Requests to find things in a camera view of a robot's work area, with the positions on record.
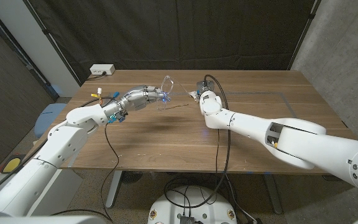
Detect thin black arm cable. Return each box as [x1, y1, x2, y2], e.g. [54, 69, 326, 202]
[99, 123, 120, 223]
[213, 129, 221, 203]

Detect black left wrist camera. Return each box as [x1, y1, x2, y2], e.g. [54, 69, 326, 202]
[107, 113, 129, 124]

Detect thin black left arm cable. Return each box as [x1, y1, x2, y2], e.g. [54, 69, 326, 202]
[99, 123, 120, 223]

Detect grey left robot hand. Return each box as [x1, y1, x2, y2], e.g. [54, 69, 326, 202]
[103, 84, 172, 122]

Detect black round fan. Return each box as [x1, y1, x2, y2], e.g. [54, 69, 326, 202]
[121, 170, 143, 185]

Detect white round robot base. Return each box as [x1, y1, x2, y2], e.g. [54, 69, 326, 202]
[147, 185, 238, 224]

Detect black backdrop curtain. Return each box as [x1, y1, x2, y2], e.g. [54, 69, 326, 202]
[23, 0, 319, 84]

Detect clear plastic safety glasses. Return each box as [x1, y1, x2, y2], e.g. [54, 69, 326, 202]
[155, 75, 196, 112]

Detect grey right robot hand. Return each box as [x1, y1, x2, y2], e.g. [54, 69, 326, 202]
[196, 79, 217, 95]

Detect grey table leg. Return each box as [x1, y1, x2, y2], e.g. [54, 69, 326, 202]
[262, 174, 284, 215]

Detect light blue round stool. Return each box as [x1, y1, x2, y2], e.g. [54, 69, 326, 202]
[34, 103, 67, 139]

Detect white power outlet box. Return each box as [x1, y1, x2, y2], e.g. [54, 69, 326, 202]
[89, 63, 116, 76]

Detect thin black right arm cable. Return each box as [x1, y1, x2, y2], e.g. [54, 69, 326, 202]
[213, 129, 221, 203]

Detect white table leg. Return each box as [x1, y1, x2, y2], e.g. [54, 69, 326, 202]
[106, 170, 123, 208]

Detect yellow and black floor object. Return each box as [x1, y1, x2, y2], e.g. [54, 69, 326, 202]
[0, 154, 24, 175]

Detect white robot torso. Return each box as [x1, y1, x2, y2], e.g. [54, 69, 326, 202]
[0, 215, 106, 224]

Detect black backdrop stand pole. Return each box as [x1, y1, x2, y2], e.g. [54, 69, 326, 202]
[22, 0, 83, 87]
[287, 0, 322, 71]

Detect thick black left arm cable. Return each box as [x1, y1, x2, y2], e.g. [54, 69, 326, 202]
[0, 96, 116, 202]

